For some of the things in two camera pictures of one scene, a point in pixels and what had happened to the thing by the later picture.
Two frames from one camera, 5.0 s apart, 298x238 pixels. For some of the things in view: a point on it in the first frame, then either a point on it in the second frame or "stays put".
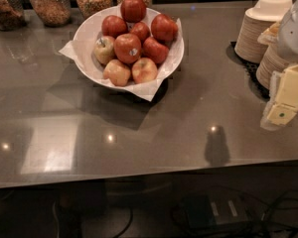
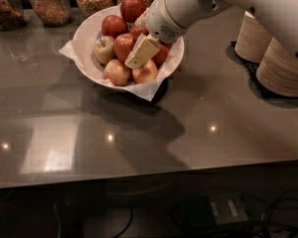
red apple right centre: x=154 y=52 stays put
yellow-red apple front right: x=144 y=69 stays put
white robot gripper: x=294 y=34 to x=161 y=21
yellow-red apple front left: x=117 y=72 stays put
